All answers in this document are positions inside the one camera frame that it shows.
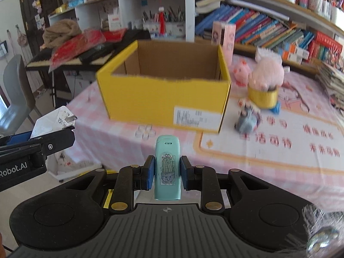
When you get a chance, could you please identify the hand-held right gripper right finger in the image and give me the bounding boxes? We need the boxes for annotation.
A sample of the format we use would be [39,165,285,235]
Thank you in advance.
[180,155,272,213]

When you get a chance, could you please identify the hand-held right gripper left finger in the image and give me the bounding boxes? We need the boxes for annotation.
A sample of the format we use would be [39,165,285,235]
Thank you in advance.
[64,155,155,213]

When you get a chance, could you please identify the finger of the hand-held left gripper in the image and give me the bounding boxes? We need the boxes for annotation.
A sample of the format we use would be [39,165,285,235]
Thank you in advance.
[0,131,41,154]
[27,128,76,168]

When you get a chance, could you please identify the mint green cactus case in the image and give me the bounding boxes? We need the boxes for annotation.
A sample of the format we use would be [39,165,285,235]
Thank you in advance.
[154,135,182,201]

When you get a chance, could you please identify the yellow cardboard box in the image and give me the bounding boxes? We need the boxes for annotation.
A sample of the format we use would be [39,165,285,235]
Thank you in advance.
[96,40,232,134]

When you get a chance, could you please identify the small purple-grey container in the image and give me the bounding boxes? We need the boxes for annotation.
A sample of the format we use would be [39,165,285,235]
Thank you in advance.
[235,107,262,134]

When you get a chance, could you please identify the wide yellow tape roll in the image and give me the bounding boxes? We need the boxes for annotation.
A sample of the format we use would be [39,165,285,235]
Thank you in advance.
[247,83,279,110]

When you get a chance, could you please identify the pink chick plush toy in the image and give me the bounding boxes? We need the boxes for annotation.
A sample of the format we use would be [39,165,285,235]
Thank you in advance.
[232,60,252,86]

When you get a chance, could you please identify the large pink plush toy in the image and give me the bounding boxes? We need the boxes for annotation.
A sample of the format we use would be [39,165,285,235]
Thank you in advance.
[249,47,285,91]

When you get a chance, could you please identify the grey chair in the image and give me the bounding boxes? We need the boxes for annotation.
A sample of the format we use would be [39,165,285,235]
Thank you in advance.
[0,54,37,137]

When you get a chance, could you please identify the pink checked tablecloth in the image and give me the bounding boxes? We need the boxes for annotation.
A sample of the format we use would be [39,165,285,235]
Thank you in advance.
[63,54,344,213]

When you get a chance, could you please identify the red gift bag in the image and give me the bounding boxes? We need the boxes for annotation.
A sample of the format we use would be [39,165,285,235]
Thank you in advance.
[49,29,127,70]

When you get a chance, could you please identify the black electronic keyboard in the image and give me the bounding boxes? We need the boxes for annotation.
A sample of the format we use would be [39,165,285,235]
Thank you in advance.
[25,29,151,72]

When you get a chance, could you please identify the brown knitted scarf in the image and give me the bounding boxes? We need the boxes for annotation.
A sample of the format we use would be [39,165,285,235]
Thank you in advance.
[42,19,81,49]

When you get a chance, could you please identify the white box with red label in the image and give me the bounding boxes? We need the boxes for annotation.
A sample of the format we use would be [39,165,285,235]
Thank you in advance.
[107,13,127,31]

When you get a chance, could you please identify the dark wooden door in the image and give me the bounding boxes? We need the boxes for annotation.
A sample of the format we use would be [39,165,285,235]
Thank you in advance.
[19,0,68,57]

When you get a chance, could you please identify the pink humidifier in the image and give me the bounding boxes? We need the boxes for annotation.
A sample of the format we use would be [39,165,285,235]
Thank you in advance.
[212,21,236,63]

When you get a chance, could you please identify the wooden bookshelf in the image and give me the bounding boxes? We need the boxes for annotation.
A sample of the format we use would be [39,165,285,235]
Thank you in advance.
[193,0,344,76]

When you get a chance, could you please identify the pen holders with pens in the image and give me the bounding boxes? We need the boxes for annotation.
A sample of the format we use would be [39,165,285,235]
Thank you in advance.
[142,8,186,37]

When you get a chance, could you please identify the red tassel ornament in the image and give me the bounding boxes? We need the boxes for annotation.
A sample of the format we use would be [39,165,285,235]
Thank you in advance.
[158,5,166,36]

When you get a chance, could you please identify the orange and white box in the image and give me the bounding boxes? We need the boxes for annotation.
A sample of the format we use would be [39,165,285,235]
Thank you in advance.
[279,41,311,57]
[285,52,309,63]

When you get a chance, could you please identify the white shelf unit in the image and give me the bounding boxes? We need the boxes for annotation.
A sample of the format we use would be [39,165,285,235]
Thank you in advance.
[48,0,195,43]

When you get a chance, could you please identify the row of colourful books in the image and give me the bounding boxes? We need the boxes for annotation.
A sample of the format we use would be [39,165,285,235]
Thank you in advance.
[195,4,316,53]

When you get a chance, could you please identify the thick beige-paged book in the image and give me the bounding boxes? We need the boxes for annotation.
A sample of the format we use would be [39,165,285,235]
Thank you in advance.
[196,0,225,14]

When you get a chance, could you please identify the stack of papers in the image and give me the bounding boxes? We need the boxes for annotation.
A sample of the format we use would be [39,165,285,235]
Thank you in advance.
[316,62,344,119]

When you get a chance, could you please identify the white tube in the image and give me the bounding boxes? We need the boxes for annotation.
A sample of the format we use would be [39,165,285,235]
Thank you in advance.
[228,0,291,21]

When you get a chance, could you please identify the thick red dictionary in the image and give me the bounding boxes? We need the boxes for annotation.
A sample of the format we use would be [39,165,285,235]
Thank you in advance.
[306,31,344,69]

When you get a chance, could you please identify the marker pens in white holders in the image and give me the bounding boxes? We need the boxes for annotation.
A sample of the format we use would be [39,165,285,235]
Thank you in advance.
[298,0,344,25]

